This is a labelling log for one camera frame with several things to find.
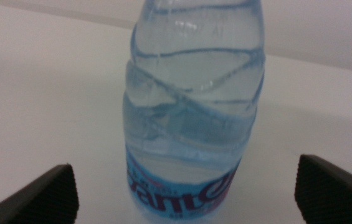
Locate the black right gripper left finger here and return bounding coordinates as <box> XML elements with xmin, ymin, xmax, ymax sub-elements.
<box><xmin>0</xmin><ymin>163</ymin><xmax>80</xmax><ymax>224</ymax></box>

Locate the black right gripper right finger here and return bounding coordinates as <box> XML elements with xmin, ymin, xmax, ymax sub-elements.
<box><xmin>293</xmin><ymin>154</ymin><xmax>352</xmax><ymax>224</ymax></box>

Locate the clear water bottle blue cap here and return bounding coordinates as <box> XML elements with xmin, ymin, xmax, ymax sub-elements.
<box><xmin>121</xmin><ymin>0</ymin><xmax>267</xmax><ymax>222</ymax></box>

